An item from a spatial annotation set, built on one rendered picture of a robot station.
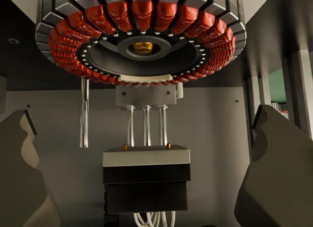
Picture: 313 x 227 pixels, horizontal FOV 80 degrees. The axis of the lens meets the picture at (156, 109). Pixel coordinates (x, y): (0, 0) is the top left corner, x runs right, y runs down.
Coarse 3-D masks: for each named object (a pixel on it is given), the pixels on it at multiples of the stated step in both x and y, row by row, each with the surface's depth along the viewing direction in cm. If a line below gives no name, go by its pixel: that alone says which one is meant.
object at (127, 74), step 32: (64, 0) 6; (96, 0) 6; (128, 0) 7; (160, 0) 6; (192, 0) 6; (224, 0) 7; (64, 32) 7; (96, 32) 8; (128, 32) 8; (160, 32) 8; (192, 32) 8; (224, 32) 8; (64, 64) 11; (96, 64) 12; (128, 64) 14; (160, 64) 14; (192, 64) 13; (224, 64) 11
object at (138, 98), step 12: (120, 84) 23; (120, 96) 23; (132, 96) 23; (144, 96) 23; (156, 96) 23; (168, 96) 24; (120, 108) 25; (132, 108) 25; (156, 108) 27; (168, 108) 27
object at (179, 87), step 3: (177, 84) 25; (180, 84) 25; (177, 87) 25; (180, 87) 25; (177, 90) 25; (180, 90) 25; (177, 93) 25; (180, 93) 25; (177, 96) 25; (180, 96) 25
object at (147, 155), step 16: (128, 112) 25; (144, 112) 25; (160, 112) 25; (128, 128) 25; (144, 128) 25; (160, 128) 25; (128, 144) 25; (144, 144) 25; (160, 144) 25; (112, 160) 13; (128, 160) 13; (144, 160) 13; (160, 160) 13; (176, 160) 13; (112, 176) 15; (128, 176) 15; (144, 176) 15; (160, 176) 15; (176, 176) 15; (112, 192) 15; (128, 192) 15; (144, 192) 15; (160, 192) 15; (176, 192) 15; (112, 208) 14; (128, 208) 15; (144, 208) 15; (160, 208) 15; (176, 208) 15
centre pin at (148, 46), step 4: (132, 44) 11; (136, 44) 11; (140, 44) 11; (144, 44) 11; (148, 44) 11; (152, 44) 11; (136, 48) 11; (140, 48) 11; (144, 48) 11; (148, 48) 11; (152, 48) 12; (140, 52) 12; (144, 52) 12; (148, 52) 12
